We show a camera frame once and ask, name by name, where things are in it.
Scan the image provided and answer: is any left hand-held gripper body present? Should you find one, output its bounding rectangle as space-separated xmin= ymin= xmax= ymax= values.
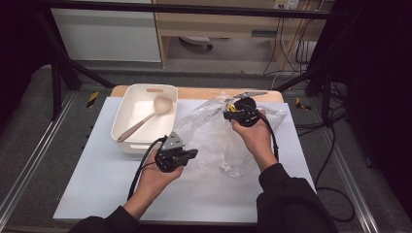
xmin=154 ymin=131 xmax=192 ymax=174

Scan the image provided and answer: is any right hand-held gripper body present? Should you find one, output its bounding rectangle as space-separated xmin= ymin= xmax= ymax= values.
xmin=226 ymin=90 xmax=269 ymax=128

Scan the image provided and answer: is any clear plastic bag yellow face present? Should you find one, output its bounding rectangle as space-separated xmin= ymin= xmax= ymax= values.
xmin=174 ymin=91 xmax=289 ymax=180

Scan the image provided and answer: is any person's left hand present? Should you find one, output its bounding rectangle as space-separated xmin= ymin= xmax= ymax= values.
xmin=135 ymin=146 xmax=185 ymax=199

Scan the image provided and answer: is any person's right hand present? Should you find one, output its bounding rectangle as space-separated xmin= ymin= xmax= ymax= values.
xmin=230 ymin=109 xmax=278 ymax=167

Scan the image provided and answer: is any wooden table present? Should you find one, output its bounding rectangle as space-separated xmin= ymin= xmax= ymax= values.
xmin=110 ymin=84 xmax=286 ymax=104

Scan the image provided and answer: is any beige ladle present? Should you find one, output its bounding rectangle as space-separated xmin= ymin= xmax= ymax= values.
xmin=116 ymin=95 xmax=174 ymax=144

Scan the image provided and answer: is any white plastic storage bin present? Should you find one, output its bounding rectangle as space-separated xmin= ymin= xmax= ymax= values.
xmin=110 ymin=83 xmax=179 ymax=156

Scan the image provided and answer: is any yellow black tape strip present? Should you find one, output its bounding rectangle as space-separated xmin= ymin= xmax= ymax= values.
xmin=86 ymin=90 xmax=101 ymax=110
xmin=294 ymin=96 xmax=313 ymax=113

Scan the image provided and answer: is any office chair base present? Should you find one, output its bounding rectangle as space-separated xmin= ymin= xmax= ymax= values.
xmin=179 ymin=35 xmax=215 ymax=50

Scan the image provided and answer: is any white board sheet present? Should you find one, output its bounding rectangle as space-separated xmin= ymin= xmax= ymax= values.
xmin=52 ymin=96 xmax=317 ymax=225

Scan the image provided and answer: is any wooden desk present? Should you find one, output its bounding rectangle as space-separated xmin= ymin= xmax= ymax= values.
xmin=151 ymin=0 xmax=335 ymax=70

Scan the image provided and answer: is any black metal stand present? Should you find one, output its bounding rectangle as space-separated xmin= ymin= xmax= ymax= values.
xmin=34 ymin=9 xmax=116 ymax=121
xmin=275 ymin=9 xmax=349 ymax=128

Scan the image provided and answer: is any white power strip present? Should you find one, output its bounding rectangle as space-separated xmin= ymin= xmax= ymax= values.
xmin=272 ymin=0 xmax=301 ymax=11

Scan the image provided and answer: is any white cabinet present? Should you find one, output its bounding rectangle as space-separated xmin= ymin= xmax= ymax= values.
xmin=50 ymin=0 xmax=162 ymax=63

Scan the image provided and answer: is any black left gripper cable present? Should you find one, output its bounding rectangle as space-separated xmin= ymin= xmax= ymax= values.
xmin=127 ymin=136 xmax=169 ymax=201

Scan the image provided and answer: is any bundle of hanging cables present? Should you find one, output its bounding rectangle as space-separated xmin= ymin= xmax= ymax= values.
xmin=262 ymin=9 xmax=317 ymax=76

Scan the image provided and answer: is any black metal frame bar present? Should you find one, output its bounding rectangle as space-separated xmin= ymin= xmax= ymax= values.
xmin=33 ymin=0 xmax=336 ymax=19

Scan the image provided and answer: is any aluminium rail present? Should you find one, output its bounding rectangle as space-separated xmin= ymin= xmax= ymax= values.
xmin=0 ymin=91 xmax=78 ymax=225
xmin=323 ymin=142 xmax=381 ymax=233

